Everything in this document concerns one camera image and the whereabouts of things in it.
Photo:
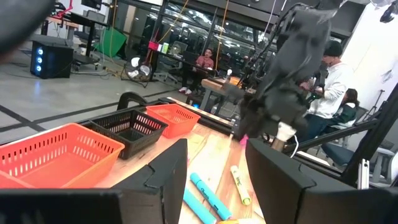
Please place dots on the blue office chair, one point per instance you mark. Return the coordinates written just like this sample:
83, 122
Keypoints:
339, 154

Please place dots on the yellow-green highlighter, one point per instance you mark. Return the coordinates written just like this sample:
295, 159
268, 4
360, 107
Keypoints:
240, 185

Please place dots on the green board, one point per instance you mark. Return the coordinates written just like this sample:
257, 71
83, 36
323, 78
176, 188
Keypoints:
110, 42

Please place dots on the black tripod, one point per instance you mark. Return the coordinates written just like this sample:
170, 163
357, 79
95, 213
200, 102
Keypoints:
374, 105

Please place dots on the brass lamp with white bulb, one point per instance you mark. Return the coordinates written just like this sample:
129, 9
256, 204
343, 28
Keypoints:
284, 132

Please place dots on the orange highlighter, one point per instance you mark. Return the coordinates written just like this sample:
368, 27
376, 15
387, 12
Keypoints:
239, 221

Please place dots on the wooden side table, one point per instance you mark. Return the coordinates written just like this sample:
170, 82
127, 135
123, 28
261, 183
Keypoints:
214, 84

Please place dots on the computer tower blue lights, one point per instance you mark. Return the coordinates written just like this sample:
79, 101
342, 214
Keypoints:
56, 60

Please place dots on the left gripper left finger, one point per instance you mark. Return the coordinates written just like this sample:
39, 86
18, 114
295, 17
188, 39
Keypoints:
155, 193

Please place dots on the black monitor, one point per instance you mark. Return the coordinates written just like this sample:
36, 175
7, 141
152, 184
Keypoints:
91, 3

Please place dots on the wooden workbench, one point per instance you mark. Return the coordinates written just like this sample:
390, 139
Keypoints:
59, 21

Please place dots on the red desk lamp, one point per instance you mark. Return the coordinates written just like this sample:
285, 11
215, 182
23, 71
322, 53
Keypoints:
66, 9

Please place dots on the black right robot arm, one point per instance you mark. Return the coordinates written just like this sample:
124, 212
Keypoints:
304, 40

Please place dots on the black floor fan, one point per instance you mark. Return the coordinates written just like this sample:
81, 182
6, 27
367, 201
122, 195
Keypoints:
138, 70

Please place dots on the blue Sharpie highlighter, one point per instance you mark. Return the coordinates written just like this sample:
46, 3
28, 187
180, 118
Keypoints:
211, 196
199, 208

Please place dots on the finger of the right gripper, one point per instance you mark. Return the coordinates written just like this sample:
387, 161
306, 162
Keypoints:
248, 118
266, 129

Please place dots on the black office desk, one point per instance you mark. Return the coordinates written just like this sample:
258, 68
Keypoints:
174, 57

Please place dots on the orange plastic basket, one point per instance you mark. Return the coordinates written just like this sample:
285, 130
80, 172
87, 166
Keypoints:
62, 168
177, 118

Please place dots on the black plastic basket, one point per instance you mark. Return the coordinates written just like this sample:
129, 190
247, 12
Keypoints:
130, 135

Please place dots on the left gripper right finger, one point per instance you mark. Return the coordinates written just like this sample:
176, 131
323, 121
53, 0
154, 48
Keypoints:
273, 186

